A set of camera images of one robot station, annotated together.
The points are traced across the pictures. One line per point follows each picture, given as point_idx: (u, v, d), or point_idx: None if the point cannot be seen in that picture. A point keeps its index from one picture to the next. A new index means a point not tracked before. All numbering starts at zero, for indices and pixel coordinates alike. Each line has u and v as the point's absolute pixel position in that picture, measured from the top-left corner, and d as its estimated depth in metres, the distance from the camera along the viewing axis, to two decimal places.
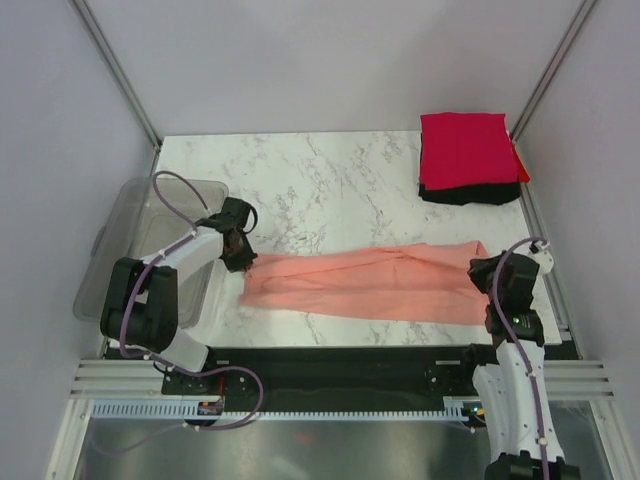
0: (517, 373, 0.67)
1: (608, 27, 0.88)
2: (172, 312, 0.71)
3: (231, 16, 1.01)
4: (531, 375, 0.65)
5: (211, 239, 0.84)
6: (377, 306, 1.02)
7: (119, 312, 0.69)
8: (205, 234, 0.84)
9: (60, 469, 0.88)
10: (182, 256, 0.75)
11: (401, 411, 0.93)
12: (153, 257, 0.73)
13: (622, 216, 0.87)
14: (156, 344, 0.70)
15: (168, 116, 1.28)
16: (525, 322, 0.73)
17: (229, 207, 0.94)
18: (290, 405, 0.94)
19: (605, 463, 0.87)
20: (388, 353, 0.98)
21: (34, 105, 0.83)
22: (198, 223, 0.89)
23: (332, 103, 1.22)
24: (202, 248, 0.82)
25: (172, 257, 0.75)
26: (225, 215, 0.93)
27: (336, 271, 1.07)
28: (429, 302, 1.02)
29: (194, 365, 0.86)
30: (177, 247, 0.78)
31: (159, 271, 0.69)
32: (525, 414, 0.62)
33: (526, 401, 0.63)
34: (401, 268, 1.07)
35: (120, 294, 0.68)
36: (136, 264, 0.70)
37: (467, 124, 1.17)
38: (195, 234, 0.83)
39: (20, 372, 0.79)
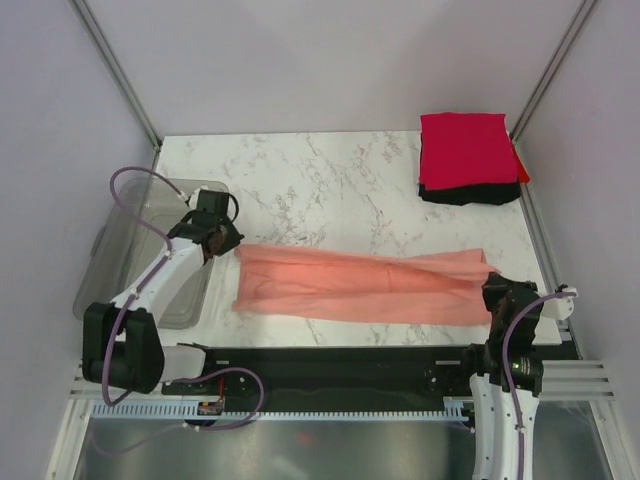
0: (507, 430, 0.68)
1: (608, 27, 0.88)
2: (154, 353, 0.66)
3: (231, 16, 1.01)
4: (520, 430, 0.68)
5: (189, 255, 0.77)
6: (377, 307, 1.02)
7: (100, 361, 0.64)
8: (182, 250, 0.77)
9: (61, 469, 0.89)
10: (157, 292, 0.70)
11: (402, 411, 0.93)
12: (125, 299, 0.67)
13: (622, 217, 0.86)
14: (143, 389, 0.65)
15: (168, 116, 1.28)
16: (525, 367, 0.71)
17: (205, 206, 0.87)
18: (290, 406, 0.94)
19: (605, 463, 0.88)
20: (388, 354, 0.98)
21: (34, 106, 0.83)
22: (173, 233, 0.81)
23: (332, 103, 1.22)
24: (180, 269, 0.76)
25: (146, 294, 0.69)
26: (201, 213, 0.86)
27: (330, 275, 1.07)
28: (429, 303, 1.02)
29: (195, 371, 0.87)
30: (149, 278, 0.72)
31: (134, 316, 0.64)
32: (507, 467, 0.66)
33: (510, 455, 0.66)
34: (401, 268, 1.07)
35: (97, 346, 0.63)
36: (108, 310, 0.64)
37: (467, 124, 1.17)
38: (170, 254, 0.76)
39: (20, 372, 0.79)
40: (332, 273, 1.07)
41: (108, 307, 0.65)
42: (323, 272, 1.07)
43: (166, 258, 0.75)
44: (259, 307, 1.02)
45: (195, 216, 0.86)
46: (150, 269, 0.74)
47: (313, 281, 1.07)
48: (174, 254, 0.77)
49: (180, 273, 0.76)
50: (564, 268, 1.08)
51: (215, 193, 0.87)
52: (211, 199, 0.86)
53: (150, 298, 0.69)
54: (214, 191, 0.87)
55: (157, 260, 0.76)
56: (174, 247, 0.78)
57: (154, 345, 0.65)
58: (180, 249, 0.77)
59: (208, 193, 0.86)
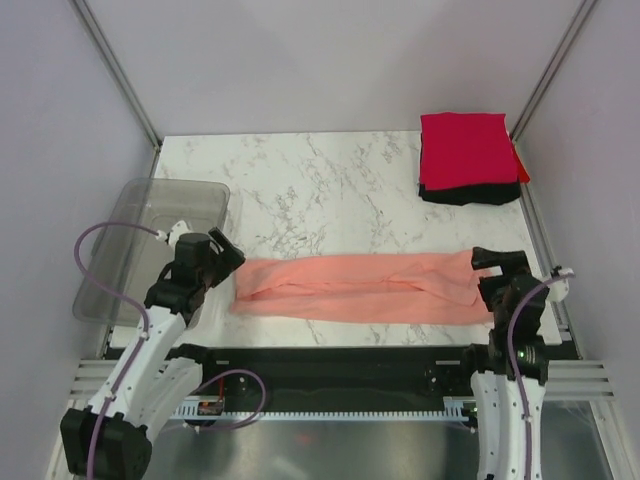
0: (512, 419, 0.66)
1: (608, 28, 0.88)
2: (138, 451, 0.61)
3: (230, 16, 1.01)
4: (526, 420, 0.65)
5: (168, 330, 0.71)
6: (377, 307, 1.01)
7: (84, 461, 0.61)
8: (160, 325, 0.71)
9: (61, 469, 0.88)
10: (134, 387, 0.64)
11: (402, 411, 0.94)
12: (101, 401, 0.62)
13: (622, 217, 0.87)
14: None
15: (168, 116, 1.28)
16: (530, 357, 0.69)
17: (182, 258, 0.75)
18: (289, 406, 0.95)
19: (605, 463, 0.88)
20: (388, 354, 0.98)
21: (35, 106, 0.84)
22: (151, 303, 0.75)
23: (332, 103, 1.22)
24: (160, 349, 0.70)
25: (122, 392, 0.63)
26: (180, 266, 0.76)
27: (331, 275, 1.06)
28: (430, 303, 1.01)
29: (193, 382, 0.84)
30: (126, 368, 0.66)
31: (112, 425, 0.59)
32: (514, 454, 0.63)
33: (516, 442, 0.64)
34: (401, 268, 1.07)
35: (77, 451, 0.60)
36: (84, 416, 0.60)
37: (468, 124, 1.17)
38: (147, 334, 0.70)
39: (20, 373, 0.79)
40: (332, 271, 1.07)
41: (84, 413, 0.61)
42: (323, 274, 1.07)
43: (143, 340, 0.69)
44: (259, 310, 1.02)
45: (173, 270, 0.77)
46: (126, 356, 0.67)
47: (313, 281, 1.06)
48: (151, 331, 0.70)
49: (160, 352, 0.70)
50: (564, 268, 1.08)
51: (190, 245, 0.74)
52: (188, 253, 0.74)
53: (128, 396, 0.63)
54: (191, 241, 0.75)
55: (133, 342, 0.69)
56: (150, 325, 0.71)
57: (135, 447, 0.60)
58: (158, 324, 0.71)
59: (184, 245, 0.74)
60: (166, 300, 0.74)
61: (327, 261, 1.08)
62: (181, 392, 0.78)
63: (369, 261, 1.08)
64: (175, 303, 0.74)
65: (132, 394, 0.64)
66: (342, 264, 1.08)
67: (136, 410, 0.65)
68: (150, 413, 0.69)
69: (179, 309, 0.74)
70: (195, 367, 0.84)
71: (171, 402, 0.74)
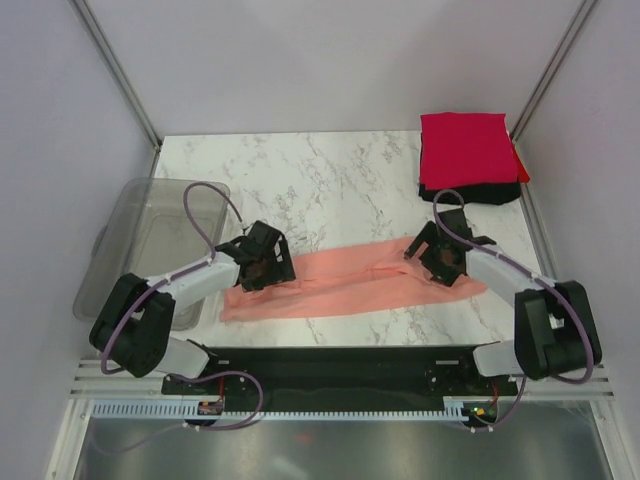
0: (493, 264, 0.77)
1: (608, 28, 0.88)
2: (159, 341, 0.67)
3: (231, 16, 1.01)
4: (499, 254, 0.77)
5: (226, 269, 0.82)
6: (365, 296, 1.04)
7: (110, 327, 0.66)
8: (222, 262, 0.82)
9: (61, 470, 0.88)
10: (187, 285, 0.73)
11: (401, 411, 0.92)
12: (157, 281, 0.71)
13: (622, 217, 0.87)
14: (135, 370, 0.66)
15: (168, 116, 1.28)
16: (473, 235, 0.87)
17: (254, 236, 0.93)
18: (290, 406, 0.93)
19: (605, 464, 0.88)
20: (388, 353, 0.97)
21: (35, 105, 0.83)
22: (221, 247, 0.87)
23: (333, 103, 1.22)
24: (214, 278, 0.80)
25: (177, 284, 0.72)
26: (250, 241, 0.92)
27: (323, 267, 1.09)
28: (414, 286, 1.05)
29: (192, 370, 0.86)
30: (186, 271, 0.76)
31: (158, 299, 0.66)
32: (509, 274, 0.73)
33: (507, 269, 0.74)
34: (385, 256, 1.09)
35: (117, 307, 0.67)
36: (138, 283, 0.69)
37: (468, 125, 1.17)
38: (210, 261, 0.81)
39: (21, 373, 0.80)
40: (325, 266, 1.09)
41: (140, 282, 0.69)
42: (315, 272, 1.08)
43: (206, 263, 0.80)
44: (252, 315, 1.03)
45: (242, 242, 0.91)
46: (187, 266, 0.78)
47: (308, 283, 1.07)
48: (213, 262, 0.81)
49: (212, 280, 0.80)
50: (564, 268, 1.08)
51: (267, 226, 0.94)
52: (264, 231, 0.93)
53: (180, 288, 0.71)
54: (267, 226, 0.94)
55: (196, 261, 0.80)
56: (215, 258, 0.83)
57: (162, 331, 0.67)
58: (220, 261, 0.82)
59: (261, 226, 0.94)
60: (235, 250, 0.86)
61: (320, 262, 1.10)
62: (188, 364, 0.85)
63: (355, 254, 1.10)
64: (240, 257, 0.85)
65: (183, 289, 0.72)
66: (332, 258, 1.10)
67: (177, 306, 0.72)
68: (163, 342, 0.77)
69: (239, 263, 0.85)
70: (204, 356, 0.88)
71: (178, 361, 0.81)
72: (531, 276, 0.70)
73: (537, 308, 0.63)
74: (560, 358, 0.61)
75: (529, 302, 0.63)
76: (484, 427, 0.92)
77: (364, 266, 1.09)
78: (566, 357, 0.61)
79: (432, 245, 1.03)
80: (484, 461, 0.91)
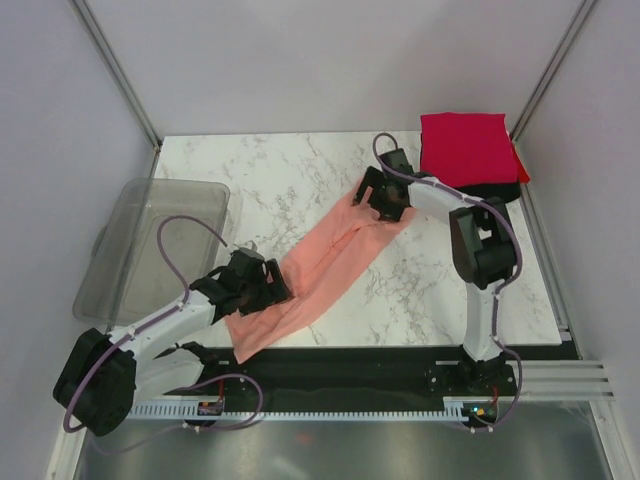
0: (430, 193, 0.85)
1: (608, 27, 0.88)
2: (121, 401, 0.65)
3: (231, 16, 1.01)
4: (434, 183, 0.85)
5: (200, 312, 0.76)
6: (343, 271, 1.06)
7: (73, 384, 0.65)
8: (195, 305, 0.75)
9: (60, 470, 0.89)
10: (152, 340, 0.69)
11: (402, 411, 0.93)
12: (121, 336, 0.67)
13: (621, 217, 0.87)
14: (98, 428, 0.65)
15: (168, 116, 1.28)
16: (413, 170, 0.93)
17: (234, 266, 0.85)
18: (291, 406, 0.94)
19: (605, 464, 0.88)
20: (388, 354, 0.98)
21: (35, 105, 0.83)
22: (196, 285, 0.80)
23: (332, 103, 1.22)
24: (188, 324, 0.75)
25: (141, 339, 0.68)
26: (229, 272, 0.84)
27: (298, 261, 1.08)
28: (372, 237, 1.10)
29: (189, 379, 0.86)
30: (155, 321, 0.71)
31: (119, 358, 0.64)
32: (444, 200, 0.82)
33: (442, 196, 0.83)
34: (336, 226, 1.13)
35: (79, 364, 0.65)
36: (101, 341, 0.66)
37: (468, 124, 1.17)
38: (182, 304, 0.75)
39: (20, 373, 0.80)
40: (305, 263, 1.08)
41: (103, 338, 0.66)
42: (302, 273, 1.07)
43: (177, 308, 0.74)
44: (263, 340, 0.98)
45: (222, 274, 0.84)
46: (156, 313, 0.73)
47: (297, 280, 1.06)
48: (186, 306, 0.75)
49: (184, 327, 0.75)
50: (564, 268, 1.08)
51: (247, 255, 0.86)
52: (244, 260, 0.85)
53: (144, 344, 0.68)
54: (248, 255, 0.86)
55: (168, 305, 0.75)
56: (189, 298, 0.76)
57: (125, 392, 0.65)
58: (194, 303, 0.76)
59: (241, 256, 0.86)
60: (210, 288, 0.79)
61: (303, 262, 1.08)
62: (174, 381, 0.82)
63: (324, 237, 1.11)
64: (215, 295, 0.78)
65: (147, 345, 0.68)
66: (304, 251, 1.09)
67: (143, 360, 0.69)
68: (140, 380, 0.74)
69: (215, 302, 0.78)
70: (196, 364, 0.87)
71: (165, 382, 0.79)
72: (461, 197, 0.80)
73: (468, 222, 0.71)
74: (492, 259, 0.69)
75: (460, 218, 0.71)
76: (484, 427, 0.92)
77: (324, 242, 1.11)
78: (497, 258, 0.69)
79: (377, 189, 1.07)
80: (484, 461, 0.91)
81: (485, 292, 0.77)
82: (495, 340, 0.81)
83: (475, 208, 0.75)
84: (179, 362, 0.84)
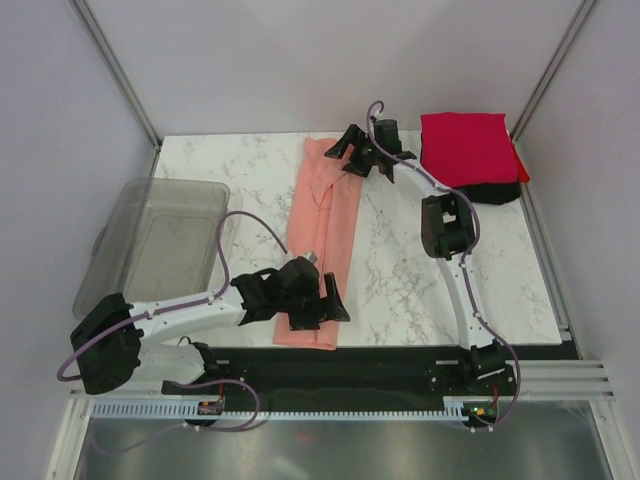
0: (408, 174, 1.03)
1: (608, 27, 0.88)
2: (117, 372, 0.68)
3: (231, 16, 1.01)
4: (416, 168, 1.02)
5: (229, 311, 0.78)
6: (341, 221, 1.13)
7: (84, 339, 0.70)
8: (225, 303, 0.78)
9: (61, 470, 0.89)
10: (168, 325, 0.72)
11: (401, 411, 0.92)
12: (139, 312, 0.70)
13: (621, 217, 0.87)
14: (89, 386, 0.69)
15: (168, 116, 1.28)
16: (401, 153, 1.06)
17: (283, 275, 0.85)
18: (291, 406, 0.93)
19: (606, 464, 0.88)
20: (387, 353, 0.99)
21: (34, 105, 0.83)
22: (238, 282, 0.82)
23: (333, 103, 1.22)
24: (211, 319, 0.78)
25: (157, 321, 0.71)
26: (277, 280, 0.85)
27: (300, 235, 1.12)
28: (347, 189, 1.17)
29: (185, 378, 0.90)
30: (177, 308, 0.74)
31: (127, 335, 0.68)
32: (421, 184, 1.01)
33: (418, 180, 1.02)
34: (313, 190, 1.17)
35: (96, 322, 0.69)
36: (122, 308, 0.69)
37: (468, 124, 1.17)
38: (212, 299, 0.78)
39: (21, 372, 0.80)
40: (307, 234, 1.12)
41: (124, 308, 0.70)
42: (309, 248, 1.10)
43: (206, 300, 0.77)
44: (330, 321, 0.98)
45: (271, 278, 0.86)
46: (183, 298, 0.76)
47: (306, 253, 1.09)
48: (216, 302, 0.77)
49: (206, 321, 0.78)
50: (563, 267, 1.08)
51: (300, 269, 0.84)
52: (293, 273, 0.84)
53: (157, 327, 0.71)
54: (301, 269, 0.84)
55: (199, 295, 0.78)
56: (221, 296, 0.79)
57: (124, 366, 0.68)
58: (225, 301, 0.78)
59: (293, 267, 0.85)
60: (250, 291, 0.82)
61: (306, 238, 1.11)
62: (172, 373, 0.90)
63: (314, 207, 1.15)
64: (251, 300, 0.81)
65: (160, 329, 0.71)
66: (300, 224, 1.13)
67: (152, 341, 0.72)
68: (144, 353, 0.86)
69: (249, 307, 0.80)
70: (197, 369, 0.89)
71: (164, 369, 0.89)
72: (434, 185, 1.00)
73: (434, 208, 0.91)
74: (451, 240, 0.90)
75: (429, 205, 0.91)
76: (484, 427, 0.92)
77: (310, 207, 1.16)
78: (453, 238, 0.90)
79: (359, 148, 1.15)
80: (484, 462, 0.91)
81: (454, 264, 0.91)
82: (478, 316, 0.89)
83: (444, 197, 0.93)
84: (184, 359, 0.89)
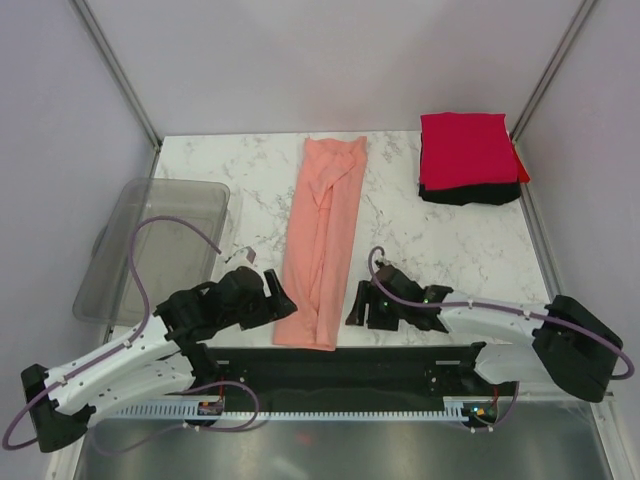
0: (469, 317, 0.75)
1: (608, 28, 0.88)
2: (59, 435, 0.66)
3: (231, 16, 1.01)
4: (471, 304, 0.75)
5: (152, 350, 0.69)
6: (342, 223, 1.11)
7: None
8: (145, 342, 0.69)
9: (60, 469, 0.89)
10: (85, 386, 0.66)
11: (402, 411, 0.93)
12: (53, 382, 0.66)
13: (621, 217, 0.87)
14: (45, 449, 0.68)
15: (168, 116, 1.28)
16: (430, 293, 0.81)
17: (221, 289, 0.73)
18: (294, 406, 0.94)
19: (606, 464, 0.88)
20: (388, 354, 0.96)
21: (34, 104, 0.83)
22: (163, 307, 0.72)
23: (332, 103, 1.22)
24: (137, 362, 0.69)
25: (72, 385, 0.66)
26: (214, 294, 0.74)
27: (300, 236, 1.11)
28: (346, 189, 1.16)
29: (181, 385, 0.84)
30: (94, 362, 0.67)
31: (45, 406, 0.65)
32: (503, 321, 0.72)
33: (495, 318, 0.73)
34: (313, 190, 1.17)
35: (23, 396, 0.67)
36: (38, 380, 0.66)
37: (466, 125, 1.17)
38: (129, 343, 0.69)
39: (21, 371, 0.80)
40: (306, 235, 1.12)
41: (37, 381, 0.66)
42: (309, 249, 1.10)
43: (123, 346, 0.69)
44: (327, 325, 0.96)
45: (209, 292, 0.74)
46: (103, 350, 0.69)
47: (306, 254, 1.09)
48: (135, 343, 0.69)
49: (132, 366, 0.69)
50: (563, 268, 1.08)
51: (239, 282, 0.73)
52: (230, 288, 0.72)
53: (74, 391, 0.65)
54: (240, 283, 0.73)
55: (117, 342, 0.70)
56: (141, 334, 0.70)
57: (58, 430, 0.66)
58: (146, 339, 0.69)
59: (231, 279, 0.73)
60: (182, 313, 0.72)
61: (305, 238, 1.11)
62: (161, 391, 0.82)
63: (314, 208, 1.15)
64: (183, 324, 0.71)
65: (77, 391, 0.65)
66: (300, 226, 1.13)
67: (80, 403, 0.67)
68: (106, 399, 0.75)
69: (176, 335, 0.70)
70: (185, 377, 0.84)
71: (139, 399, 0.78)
72: (524, 314, 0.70)
73: (555, 347, 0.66)
74: (592, 369, 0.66)
75: (550, 347, 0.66)
76: (484, 427, 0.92)
77: (310, 208, 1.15)
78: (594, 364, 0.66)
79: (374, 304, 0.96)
80: (484, 461, 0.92)
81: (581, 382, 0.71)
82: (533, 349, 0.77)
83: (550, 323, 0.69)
84: (164, 376, 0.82)
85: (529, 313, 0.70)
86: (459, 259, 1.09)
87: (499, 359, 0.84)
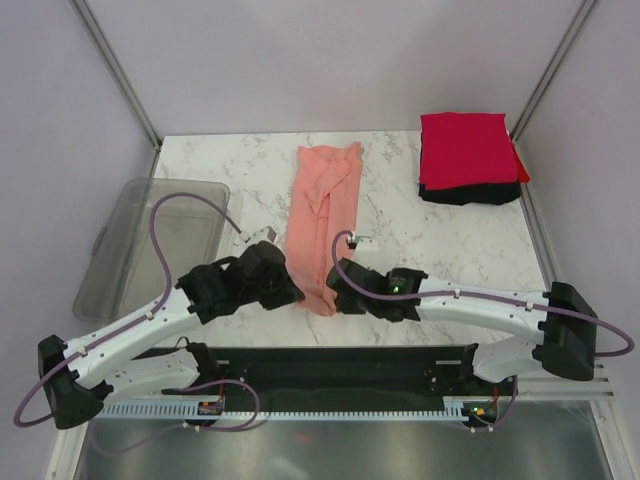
0: (455, 306, 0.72)
1: (608, 28, 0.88)
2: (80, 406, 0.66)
3: (231, 16, 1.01)
4: (455, 293, 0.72)
5: (174, 322, 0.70)
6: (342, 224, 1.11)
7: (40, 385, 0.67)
8: (167, 313, 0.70)
9: (60, 469, 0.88)
10: (107, 357, 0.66)
11: (401, 411, 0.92)
12: (72, 353, 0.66)
13: (621, 217, 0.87)
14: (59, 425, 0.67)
15: (168, 116, 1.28)
16: (398, 280, 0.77)
17: (244, 262, 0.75)
18: (294, 406, 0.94)
19: (605, 464, 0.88)
20: (388, 353, 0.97)
21: (35, 105, 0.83)
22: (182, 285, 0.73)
23: (332, 103, 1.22)
24: (158, 335, 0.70)
25: (93, 355, 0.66)
26: (237, 270, 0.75)
27: (299, 237, 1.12)
28: (345, 193, 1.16)
29: (184, 382, 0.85)
30: (115, 334, 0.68)
31: (63, 378, 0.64)
32: (502, 312, 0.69)
33: (490, 306, 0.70)
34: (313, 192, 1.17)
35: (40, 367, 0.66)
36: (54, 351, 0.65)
37: (467, 124, 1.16)
38: (151, 314, 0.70)
39: (21, 371, 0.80)
40: (307, 232, 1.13)
41: (56, 352, 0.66)
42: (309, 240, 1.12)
43: (145, 317, 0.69)
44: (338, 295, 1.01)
45: (231, 268, 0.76)
46: (123, 323, 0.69)
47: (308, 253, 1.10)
48: (157, 316, 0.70)
49: (157, 337, 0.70)
50: (563, 268, 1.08)
51: (263, 255, 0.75)
52: (253, 261, 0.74)
53: (94, 362, 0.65)
54: (263, 257, 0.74)
55: (137, 313, 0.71)
56: (162, 304, 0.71)
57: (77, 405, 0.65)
58: (168, 310, 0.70)
59: (253, 253, 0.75)
60: (207, 290, 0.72)
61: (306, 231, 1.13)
62: (167, 382, 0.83)
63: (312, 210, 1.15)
64: (203, 296, 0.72)
65: (98, 363, 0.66)
66: (299, 228, 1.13)
67: (99, 374, 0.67)
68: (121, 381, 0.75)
69: (198, 309, 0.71)
70: (191, 373, 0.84)
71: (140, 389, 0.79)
72: (528, 306, 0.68)
73: (570, 337, 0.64)
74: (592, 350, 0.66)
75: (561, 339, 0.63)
76: (484, 427, 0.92)
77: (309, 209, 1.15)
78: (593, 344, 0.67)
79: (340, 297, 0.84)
80: (484, 461, 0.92)
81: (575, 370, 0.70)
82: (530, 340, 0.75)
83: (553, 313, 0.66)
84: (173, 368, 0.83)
85: (533, 304, 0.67)
86: (459, 259, 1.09)
87: (494, 357, 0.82)
